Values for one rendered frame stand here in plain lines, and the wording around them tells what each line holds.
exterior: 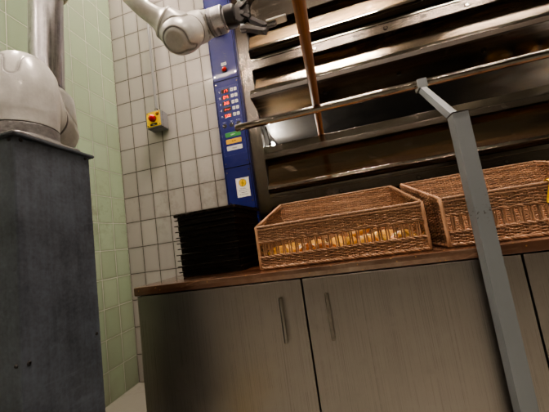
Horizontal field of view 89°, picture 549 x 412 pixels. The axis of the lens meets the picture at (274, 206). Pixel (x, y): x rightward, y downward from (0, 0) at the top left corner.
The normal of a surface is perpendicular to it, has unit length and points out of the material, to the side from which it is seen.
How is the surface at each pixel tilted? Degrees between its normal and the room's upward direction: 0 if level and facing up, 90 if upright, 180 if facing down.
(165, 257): 90
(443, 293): 90
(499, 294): 90
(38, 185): 90
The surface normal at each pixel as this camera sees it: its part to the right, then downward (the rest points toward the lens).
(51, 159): 0.97, -0.16
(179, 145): -0.23, -0.08
